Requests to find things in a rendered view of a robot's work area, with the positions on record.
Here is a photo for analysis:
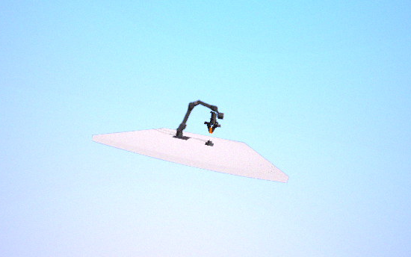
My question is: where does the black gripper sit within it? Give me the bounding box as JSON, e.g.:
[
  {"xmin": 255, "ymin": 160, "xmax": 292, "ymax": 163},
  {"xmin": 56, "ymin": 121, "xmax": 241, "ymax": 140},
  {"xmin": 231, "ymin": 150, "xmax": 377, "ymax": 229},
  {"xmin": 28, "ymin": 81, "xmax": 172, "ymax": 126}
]
[{"xmin": 204, "ymin": 117, "xmax": 221, "ymax": 133}]

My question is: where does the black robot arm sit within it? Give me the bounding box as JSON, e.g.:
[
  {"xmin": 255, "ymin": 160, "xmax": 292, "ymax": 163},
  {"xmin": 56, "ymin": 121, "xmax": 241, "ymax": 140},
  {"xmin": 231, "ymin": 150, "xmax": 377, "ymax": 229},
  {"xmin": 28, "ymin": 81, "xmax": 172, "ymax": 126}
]
[{"xmin": 175, "ymin": 100, "xmax": 224, "ymax": 137}]

